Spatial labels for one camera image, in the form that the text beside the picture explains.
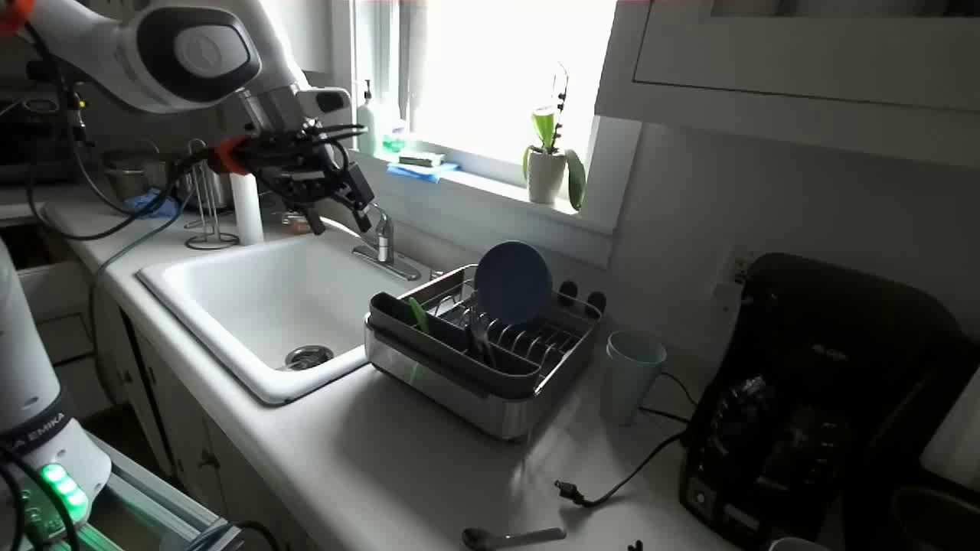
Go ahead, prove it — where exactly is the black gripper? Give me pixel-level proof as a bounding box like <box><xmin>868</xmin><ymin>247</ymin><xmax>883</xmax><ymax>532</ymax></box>
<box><xmin>242</xmin><ymin>130</ymin><xmax>377</xmax><ymax>238</ymax></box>

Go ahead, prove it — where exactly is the metal fork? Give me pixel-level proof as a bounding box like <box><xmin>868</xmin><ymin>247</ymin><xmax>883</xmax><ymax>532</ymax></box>
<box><xmin>464</xmin><ymin>304</ymin><xmax>494</xmax><ymax>369</ymax></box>

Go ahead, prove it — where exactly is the blue bowl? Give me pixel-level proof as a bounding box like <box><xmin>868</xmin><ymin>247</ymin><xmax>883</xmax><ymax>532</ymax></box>
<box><xmin>473</xmin><ymin>238</ymin><xmax>558</xmax><ymax>330</ymax></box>

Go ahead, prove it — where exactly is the metal table knife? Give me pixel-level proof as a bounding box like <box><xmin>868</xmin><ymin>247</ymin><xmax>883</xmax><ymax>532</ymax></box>
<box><xmin>481</xmin><ymin>320</ymin><xmax>508</xmax><ymax>375</ymax></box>

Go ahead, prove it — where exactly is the white kitchen sink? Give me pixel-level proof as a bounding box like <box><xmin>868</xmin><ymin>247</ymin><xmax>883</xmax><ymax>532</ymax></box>
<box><xmin>136</xmin><ymin>226</ymin><xmax>437</xmax><ymax>411</ymax></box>

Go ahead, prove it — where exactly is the round sink drain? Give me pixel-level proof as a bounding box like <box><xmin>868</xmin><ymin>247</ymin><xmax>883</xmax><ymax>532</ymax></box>
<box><xmin>283</xmin><ymin>343</ymin><xmax>336</xmax><ymax>375</ymax></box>

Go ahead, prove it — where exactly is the stainless dish drying rack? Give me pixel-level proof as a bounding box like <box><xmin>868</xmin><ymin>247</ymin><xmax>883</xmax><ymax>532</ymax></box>
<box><xmin>361</xmin><ymin>261</ymin><xmax>614</xmax><ymax>448</ymax></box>

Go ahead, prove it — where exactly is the chrome faucet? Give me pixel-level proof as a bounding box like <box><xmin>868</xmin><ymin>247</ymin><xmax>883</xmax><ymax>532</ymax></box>
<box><xmin>323</xmin><ymin>199</ymin><xmax>427</xmax><ymax>286</ymax></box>

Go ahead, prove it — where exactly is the white paper towel roll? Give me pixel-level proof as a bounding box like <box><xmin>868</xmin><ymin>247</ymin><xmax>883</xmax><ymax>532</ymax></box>
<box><xmin>228</xmin><ymin>169</ymin><xmax>267</xmax><ymax>247</ymax></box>

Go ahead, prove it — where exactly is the small green liquid bottle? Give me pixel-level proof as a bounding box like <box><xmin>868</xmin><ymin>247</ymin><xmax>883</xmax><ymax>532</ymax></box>
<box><xmin>377</xmin><ymin>118</ymin><xmax>409</xmax><ymax>160</ymax></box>

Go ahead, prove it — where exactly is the pale green soap dispenser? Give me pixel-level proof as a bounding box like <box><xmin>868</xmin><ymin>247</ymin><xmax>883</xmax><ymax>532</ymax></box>
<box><xmin>351</xmin><ymin>77</ymin><xmax>381</xmax><ymax>160</ymax></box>

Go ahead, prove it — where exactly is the dark dish sponge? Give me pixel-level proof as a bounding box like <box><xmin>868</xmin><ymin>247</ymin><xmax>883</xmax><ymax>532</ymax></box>
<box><xmin>396</xmin><ymin>148</ymin><xmax>446</xmax><ymax>171</ymax></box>

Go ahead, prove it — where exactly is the stainless steel canister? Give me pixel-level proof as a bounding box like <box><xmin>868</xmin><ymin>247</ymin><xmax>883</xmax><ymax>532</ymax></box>
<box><xmin>187</xmin><ymin>163</ymin><xmax>233</xmax><ymax>215</ymax></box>

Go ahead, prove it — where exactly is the blue crumpled cloth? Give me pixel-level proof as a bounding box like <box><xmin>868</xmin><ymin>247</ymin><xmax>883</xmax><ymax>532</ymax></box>
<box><xmin>120</xmin><ymin>188</ymin><xmax>185</xmax><ymax>224</ymax></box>

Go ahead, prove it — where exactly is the orchid in white pot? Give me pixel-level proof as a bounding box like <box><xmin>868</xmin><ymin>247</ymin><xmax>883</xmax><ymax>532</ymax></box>
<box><xmin>518</xmin><ymin>66</ymin><xmax>592</xmax><ymax>215</ymax></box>

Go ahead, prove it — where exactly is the white framed window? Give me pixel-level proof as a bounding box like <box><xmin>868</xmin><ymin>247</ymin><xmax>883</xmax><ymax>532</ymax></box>
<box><xmin>329</xmin><ymin>0</ymin><xmax>648</xmax><ymax>271</ymax></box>

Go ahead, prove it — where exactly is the white base cabinet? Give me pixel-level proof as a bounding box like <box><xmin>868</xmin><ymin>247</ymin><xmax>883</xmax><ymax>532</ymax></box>
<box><xmin>12</xmin><ymin>217</ymin><xmax>309</xmax><ymax>551</ymax></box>

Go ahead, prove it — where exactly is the black countertop appliance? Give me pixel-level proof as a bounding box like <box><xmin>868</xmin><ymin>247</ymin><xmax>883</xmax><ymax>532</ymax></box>
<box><xmin>0</xmin><ymin>89</ymin><xmax>90</xmax><ymax>190</ymax></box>

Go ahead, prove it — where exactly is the pale green plastic cup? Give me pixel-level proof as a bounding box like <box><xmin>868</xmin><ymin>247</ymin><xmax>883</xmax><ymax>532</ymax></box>
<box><xmin>598</xmin><ymin>330</ymin><xmax>670</xmax><ymax>428</ymax></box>

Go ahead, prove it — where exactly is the robot cart with green lights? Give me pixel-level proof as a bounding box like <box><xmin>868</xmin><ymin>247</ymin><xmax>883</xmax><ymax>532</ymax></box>
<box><xmin>59</xmin><ymin>431</ymin><xmax>246</xmax><ymax>551</ymax></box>

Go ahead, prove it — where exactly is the black coffee maker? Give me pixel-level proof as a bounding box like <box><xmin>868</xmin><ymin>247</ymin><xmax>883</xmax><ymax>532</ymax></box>
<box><xmin>676</xmin><ymin>253</ymin><xmax>971</xmax><ymax>551</ymax></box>

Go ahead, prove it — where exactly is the green handled utensil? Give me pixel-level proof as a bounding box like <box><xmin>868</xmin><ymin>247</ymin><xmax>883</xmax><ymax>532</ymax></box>
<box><xmin>400</xmin><ymin>293</ymin><xmax>432</xmax><ymax>337</ymax></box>

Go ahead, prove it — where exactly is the red-orange cable wrap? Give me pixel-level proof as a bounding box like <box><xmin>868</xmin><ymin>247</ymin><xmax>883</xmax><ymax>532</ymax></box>
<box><xmin>210</xmin><ymin>134</ymin><xmax>252</xmax><ymax>177</ymax></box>

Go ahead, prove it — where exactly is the metal wire stand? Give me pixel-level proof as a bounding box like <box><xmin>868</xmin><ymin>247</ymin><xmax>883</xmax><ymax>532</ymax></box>
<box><xmin>181</xmin><ymin>149</ymin><xmax>242</xmax><ymax>254</ymax></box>

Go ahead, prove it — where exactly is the orange velcro strap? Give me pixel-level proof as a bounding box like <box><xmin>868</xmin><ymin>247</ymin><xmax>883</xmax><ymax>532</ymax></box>
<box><xmin>0</xmin><ymin>0</ymin><xmax>41</xmax><ymax>39</ymax></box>

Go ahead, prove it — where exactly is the black power cord with plug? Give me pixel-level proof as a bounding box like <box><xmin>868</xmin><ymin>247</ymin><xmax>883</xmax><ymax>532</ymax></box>
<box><xmin>552</xmin><ymin>369</ymin><xmax>697</xmax><ymax>512</ymax></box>

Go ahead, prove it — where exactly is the white wall outlet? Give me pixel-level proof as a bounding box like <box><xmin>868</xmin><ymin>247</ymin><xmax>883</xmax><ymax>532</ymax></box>
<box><xmin>712</xmin><ymin>243</ymin><xmax>754</xmax><ymax>314</ymax></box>

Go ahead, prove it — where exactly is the large white wall cabinet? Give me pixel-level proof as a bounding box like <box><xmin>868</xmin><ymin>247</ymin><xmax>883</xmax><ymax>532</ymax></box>
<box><xmin>594</xmin><ymin>0</ymin><xmax>980</xmax><ymax>171</ymax></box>

